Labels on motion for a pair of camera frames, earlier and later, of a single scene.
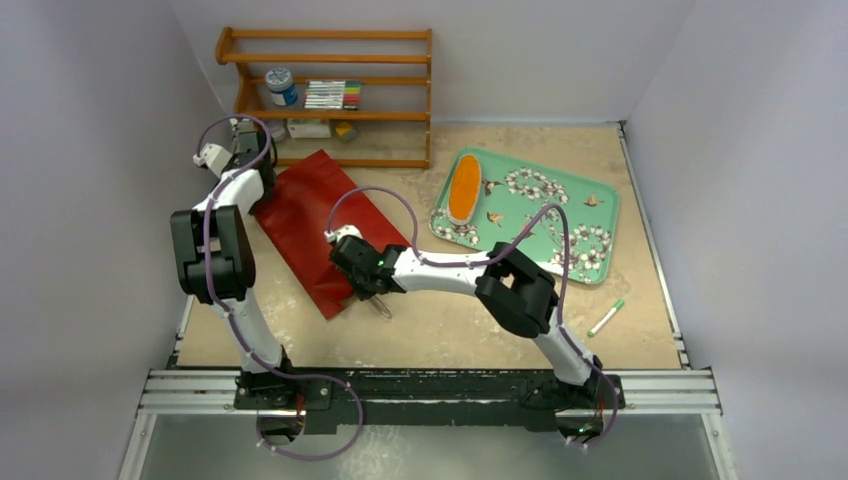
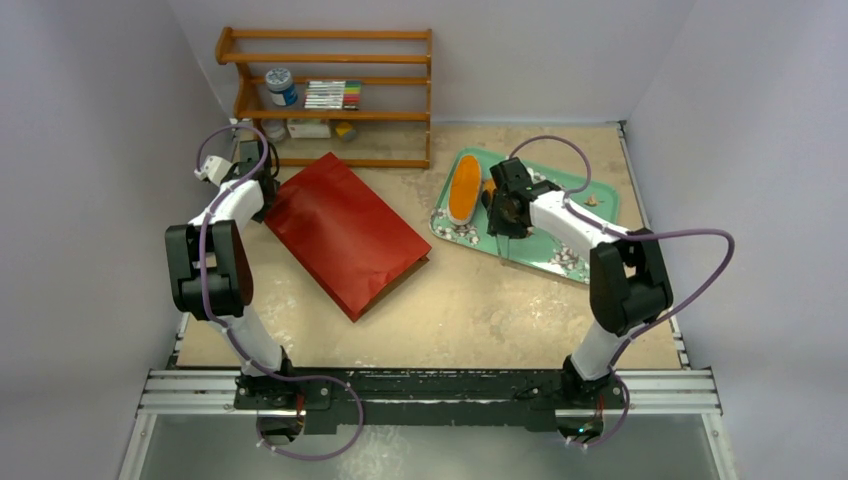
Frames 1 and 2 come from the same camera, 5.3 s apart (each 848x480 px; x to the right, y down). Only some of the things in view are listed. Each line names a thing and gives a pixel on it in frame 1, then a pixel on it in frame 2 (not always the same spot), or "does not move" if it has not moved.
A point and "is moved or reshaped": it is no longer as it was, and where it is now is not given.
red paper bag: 310,198 is moved or reshaped
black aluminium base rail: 437,402 does not move
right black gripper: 361,281 to 500,216
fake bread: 464,189 does not move
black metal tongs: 381,306 is moved or reshaped
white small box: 309,130 does not move
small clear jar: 277,130 does not move
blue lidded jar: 282,88 does not move
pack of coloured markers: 332,94 does not move
